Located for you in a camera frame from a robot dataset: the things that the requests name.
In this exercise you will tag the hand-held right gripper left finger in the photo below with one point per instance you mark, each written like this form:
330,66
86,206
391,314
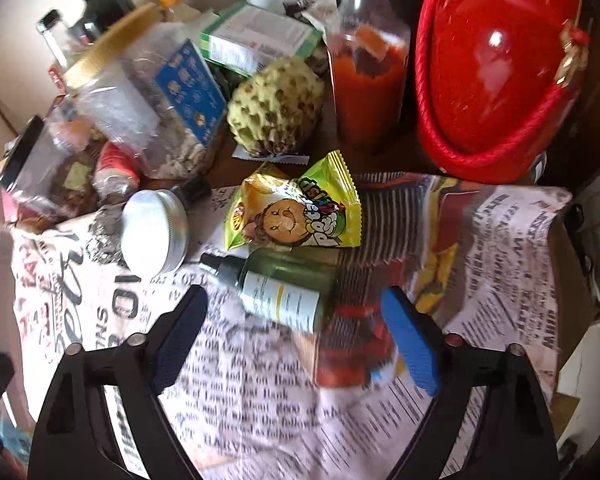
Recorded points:
180,340

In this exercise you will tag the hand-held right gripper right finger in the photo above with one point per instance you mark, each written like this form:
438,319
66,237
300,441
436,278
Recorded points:
412,340

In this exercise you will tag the green spray bottle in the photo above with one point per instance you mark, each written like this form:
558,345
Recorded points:
285,290

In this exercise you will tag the yellow green snack packet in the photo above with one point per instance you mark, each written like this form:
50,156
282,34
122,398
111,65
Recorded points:
295,210

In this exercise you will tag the printed tablecloth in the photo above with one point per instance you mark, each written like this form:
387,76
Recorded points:
430,310

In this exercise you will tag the round silver tin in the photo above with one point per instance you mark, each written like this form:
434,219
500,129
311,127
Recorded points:
152,232

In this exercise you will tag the wooden table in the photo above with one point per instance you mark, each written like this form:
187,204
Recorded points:
220,165

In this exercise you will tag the red white packet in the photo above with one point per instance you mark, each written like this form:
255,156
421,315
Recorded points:
115,170

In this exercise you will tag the glass jar dark lid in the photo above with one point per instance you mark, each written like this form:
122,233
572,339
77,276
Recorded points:
45,170

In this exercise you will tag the glass jar gold lid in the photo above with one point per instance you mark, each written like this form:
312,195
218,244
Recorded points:
140,100

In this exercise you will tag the bumpy yellow-green fruit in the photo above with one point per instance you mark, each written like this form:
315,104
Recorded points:
275,105

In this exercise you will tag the red sauce bottle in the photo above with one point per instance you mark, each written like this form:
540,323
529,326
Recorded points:
367,75

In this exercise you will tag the red thermos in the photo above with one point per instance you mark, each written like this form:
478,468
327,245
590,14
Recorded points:
495,60

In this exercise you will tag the green white carton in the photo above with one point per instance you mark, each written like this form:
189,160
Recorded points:
260,40

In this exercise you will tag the clear bottle black cap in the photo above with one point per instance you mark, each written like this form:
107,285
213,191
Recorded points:
55,35

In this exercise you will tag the dark wine bottle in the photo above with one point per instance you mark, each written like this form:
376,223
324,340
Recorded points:
100,0

